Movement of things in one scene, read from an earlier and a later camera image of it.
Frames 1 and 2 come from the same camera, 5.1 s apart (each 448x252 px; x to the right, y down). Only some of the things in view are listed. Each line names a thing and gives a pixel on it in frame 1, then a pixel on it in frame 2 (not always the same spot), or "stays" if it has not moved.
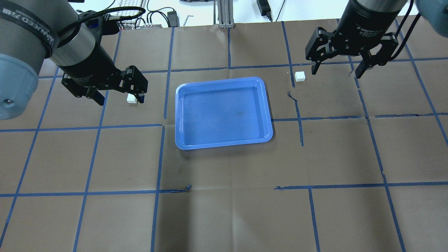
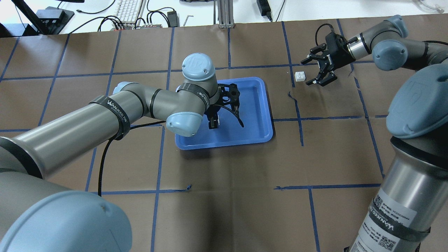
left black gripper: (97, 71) to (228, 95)
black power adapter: (173, 19) stays
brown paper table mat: (355, 164) stays
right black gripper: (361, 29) to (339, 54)
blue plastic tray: (223, 112) stays
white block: (300, 76) stays
